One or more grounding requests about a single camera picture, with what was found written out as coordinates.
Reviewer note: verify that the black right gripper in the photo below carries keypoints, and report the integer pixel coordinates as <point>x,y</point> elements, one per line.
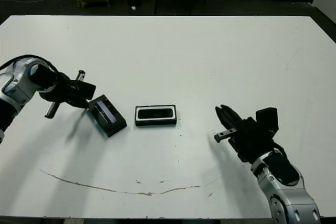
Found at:
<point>252,142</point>

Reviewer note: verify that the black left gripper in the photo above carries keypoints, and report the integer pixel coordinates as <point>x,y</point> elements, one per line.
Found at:
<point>65,90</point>

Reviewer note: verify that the black box lid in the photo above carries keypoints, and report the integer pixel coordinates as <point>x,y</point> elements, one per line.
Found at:
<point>115,127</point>

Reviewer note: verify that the black box with white insert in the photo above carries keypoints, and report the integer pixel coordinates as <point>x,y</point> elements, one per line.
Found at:
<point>155,123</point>

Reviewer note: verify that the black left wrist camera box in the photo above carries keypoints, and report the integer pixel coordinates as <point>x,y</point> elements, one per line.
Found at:
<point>88,90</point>

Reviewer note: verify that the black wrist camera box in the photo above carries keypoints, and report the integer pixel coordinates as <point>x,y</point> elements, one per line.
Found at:
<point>267,119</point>
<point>88,90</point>

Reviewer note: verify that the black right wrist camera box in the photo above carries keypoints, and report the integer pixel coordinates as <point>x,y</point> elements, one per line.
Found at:
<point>267,119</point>

